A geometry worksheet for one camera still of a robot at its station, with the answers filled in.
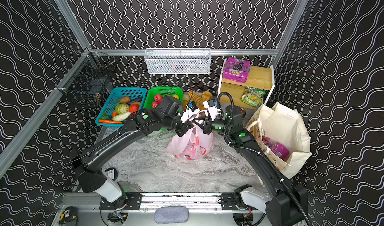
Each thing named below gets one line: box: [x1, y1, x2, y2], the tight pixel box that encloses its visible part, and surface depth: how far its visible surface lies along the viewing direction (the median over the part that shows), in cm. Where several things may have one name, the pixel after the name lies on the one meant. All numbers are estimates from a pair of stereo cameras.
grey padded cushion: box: [154, 206, 189, 224], surface depth 70 cm
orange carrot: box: [99, 119, 123, 124], surface depth 100 cm
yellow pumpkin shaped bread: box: [202, 91, 213, 102], surface depth 119 cm
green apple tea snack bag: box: [241, 86, 266, 108], surface depth 98 cm
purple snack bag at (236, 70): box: [222, 57, 251, 83], surface depth 83 cm
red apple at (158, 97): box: [154, 94, 163, 103], surface depth 116 cm
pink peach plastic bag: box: [165, 114, 215, 160], surface depth 78 cm
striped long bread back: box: [188, 90, 204, 104], surface depth 119 cm
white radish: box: [112, 111, 132, 122], surface depth 103 cm
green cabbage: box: [115, 103, 130, 115], surface depth 105 cm
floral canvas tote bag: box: [246, 102, 312, 180], surface depth 78 cm
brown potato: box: [119, 96, 131, 103], surface depth 116 cm
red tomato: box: [128, 102, 141, 114], surface depth 105 cm
